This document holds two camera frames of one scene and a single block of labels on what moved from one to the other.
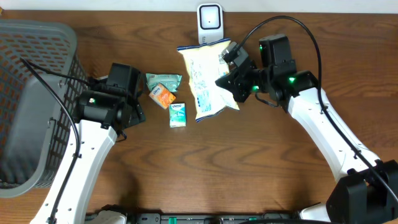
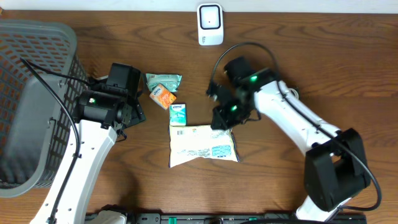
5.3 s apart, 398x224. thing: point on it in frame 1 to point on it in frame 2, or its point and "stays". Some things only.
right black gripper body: [251, 79] to [231, 112]
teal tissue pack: [171, 81] stays
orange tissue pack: [161, 96] stays
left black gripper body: [138, 111] stays
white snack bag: [205, 65] to [187, 142]
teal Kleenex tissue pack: [177, 112] stays
